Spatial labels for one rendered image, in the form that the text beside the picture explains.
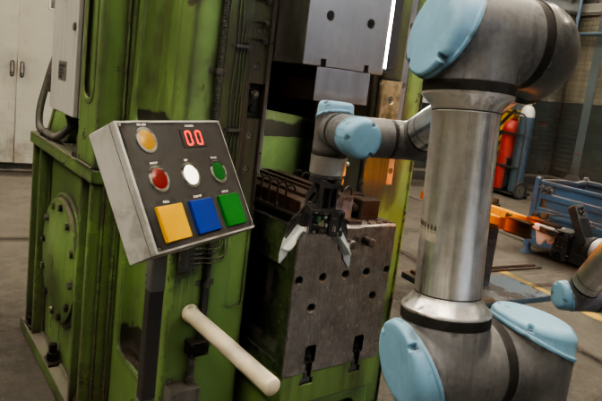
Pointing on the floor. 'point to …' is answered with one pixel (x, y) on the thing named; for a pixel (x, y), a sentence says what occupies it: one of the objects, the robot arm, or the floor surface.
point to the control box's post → (151, 328)
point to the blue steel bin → (563, 198)
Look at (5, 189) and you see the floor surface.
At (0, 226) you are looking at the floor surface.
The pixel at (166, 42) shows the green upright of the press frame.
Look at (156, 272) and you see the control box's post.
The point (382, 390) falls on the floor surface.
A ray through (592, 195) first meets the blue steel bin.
